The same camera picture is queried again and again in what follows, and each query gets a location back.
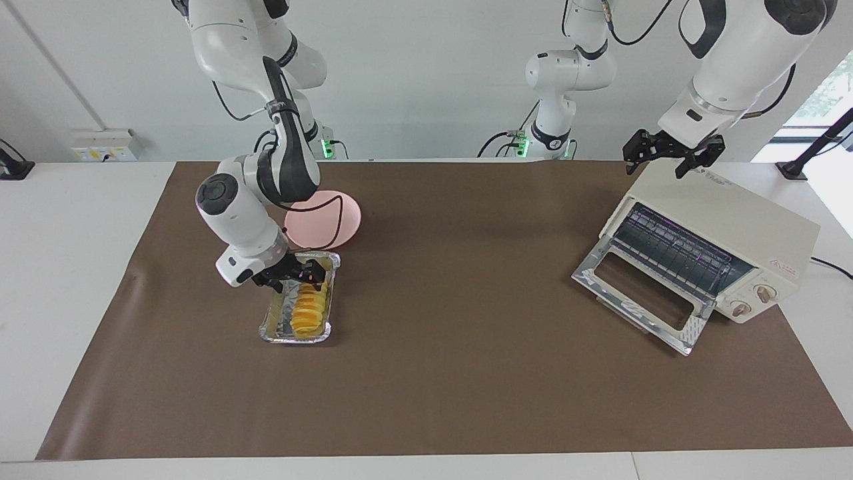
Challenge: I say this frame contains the brown table mat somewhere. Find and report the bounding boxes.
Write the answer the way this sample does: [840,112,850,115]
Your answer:
[35,160,853,461]

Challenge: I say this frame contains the aluminium foil tray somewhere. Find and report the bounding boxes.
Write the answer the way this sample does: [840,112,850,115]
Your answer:
[259,251,341,345]

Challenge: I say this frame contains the black oven power cable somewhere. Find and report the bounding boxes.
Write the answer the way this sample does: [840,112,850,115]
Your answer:
[810,257,853,280]

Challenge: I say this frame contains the cream toaster oven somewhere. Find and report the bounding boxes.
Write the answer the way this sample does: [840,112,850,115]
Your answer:
[572,162,821,356]

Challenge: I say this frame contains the metal oven rack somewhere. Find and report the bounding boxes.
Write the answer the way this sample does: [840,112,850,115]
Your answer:
[613,203,747,298]

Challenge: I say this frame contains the white wall socket box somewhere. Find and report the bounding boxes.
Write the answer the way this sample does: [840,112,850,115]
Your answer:
[71,129,141,163]

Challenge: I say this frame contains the black clamp stand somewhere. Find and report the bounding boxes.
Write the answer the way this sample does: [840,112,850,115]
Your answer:
[776,107,853,181]

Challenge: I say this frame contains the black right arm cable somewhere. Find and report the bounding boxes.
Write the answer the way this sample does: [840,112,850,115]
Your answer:
[212,57,345,251]

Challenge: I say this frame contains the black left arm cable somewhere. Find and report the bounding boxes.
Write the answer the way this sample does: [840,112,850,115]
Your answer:
[605,0,675,47]

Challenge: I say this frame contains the black table clamp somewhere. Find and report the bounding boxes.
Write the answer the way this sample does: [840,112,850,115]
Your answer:
[0,139,35,181]

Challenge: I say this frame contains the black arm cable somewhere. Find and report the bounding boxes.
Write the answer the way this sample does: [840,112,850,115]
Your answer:
[605,0,675,47]
[212,57,345,251]

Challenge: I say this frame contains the sliced golden bread loaf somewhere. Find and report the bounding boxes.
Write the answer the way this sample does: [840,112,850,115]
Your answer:
[291,280,331,337]

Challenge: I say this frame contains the black base cable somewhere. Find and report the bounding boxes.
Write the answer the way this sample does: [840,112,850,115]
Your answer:
[476,100,542,159]
[253,130,349,161]

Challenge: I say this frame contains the glass oven door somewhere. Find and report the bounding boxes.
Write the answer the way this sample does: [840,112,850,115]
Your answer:
[572,237,717,356]

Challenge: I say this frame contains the pink round plate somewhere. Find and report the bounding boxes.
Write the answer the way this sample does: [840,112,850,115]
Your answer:
[285,191,362,252]

